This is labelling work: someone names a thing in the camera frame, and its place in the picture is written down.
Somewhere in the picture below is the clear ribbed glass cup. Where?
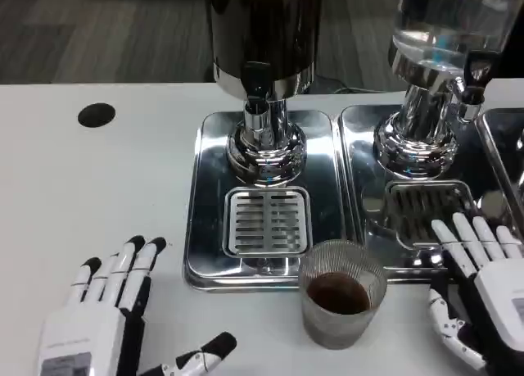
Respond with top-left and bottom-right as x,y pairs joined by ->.
297,239 -> 389,350

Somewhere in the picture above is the steel drain grid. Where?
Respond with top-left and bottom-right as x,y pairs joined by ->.
223,186 -> 314,257
383,180 -> 481,249

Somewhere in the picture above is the black tap on dark dispenser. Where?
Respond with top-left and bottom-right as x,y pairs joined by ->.
240,62 -> 274,106

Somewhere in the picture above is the black round counter grommet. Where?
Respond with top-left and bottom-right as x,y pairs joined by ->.
77,102 -> 117,128

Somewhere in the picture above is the black tap on clear dispenser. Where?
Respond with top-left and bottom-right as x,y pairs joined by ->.
452,50 -> 499,121

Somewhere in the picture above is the thin cable behind counter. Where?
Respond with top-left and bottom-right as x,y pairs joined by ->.
333,86 -> 395,95

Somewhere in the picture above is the steel drip tray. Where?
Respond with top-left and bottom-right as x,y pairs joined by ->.
473,108 -> 524,225
337,104 -> 524,285
182,111 -> 358,294

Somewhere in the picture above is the dark drink dispenser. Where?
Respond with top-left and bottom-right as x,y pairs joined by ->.
203,0 -> 323,188

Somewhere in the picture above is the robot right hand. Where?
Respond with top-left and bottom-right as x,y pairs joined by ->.
427,212 -> 524,376

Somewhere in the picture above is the clear drink dispenser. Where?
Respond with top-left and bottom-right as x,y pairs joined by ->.
373,0 -> 521,183

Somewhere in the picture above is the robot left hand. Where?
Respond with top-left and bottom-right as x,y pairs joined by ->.
36,235 -> 238,376

